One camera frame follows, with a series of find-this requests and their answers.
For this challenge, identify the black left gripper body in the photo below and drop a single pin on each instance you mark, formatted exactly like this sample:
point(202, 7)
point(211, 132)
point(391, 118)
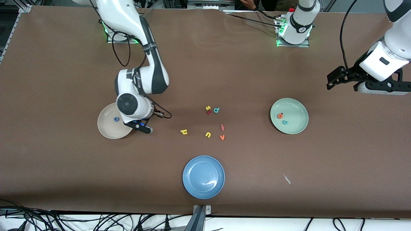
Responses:
point(350, 73)

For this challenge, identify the yellow foam letter h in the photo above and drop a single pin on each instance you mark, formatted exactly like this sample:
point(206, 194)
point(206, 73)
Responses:
point(184, 132)

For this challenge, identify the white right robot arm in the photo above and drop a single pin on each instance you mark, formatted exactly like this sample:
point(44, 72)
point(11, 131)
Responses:
point(122, 19)

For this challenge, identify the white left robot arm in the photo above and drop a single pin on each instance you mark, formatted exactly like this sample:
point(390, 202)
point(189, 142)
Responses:
point(300, 25)

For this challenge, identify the bare person hand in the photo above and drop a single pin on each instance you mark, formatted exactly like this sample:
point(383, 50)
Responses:
point(249, 4)

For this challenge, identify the pale green plate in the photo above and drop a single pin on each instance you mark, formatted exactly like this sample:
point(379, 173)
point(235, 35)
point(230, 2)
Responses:
point(293, 126)

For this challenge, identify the person in dark clothes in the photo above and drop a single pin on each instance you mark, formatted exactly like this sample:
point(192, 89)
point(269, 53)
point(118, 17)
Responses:
point(276, 4)

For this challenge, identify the small white paper scrap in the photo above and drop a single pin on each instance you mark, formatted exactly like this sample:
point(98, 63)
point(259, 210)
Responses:
point(286, 179)

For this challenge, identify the grey metal device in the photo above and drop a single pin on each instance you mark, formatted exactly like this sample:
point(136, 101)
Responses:
point(210, 4)

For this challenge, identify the blue plate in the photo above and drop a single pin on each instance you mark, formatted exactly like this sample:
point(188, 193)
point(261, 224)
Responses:
point(203, 177)

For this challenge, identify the black power plug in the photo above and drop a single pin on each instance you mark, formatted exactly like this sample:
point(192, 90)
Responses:
point(167, 224)
point(140, 226)

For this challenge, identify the beige brown plate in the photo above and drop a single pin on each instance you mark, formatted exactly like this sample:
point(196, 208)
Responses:
point(107, 126)

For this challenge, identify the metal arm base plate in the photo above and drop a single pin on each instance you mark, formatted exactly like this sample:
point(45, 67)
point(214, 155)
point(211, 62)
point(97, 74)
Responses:
point(279, 43)
point(110, 40)

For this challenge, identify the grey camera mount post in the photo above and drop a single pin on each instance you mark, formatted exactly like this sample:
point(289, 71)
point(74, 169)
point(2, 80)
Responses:
point(199, 219)

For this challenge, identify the aluminium frame profile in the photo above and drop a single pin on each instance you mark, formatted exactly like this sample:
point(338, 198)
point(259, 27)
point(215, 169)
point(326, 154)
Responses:
point(25, 8)

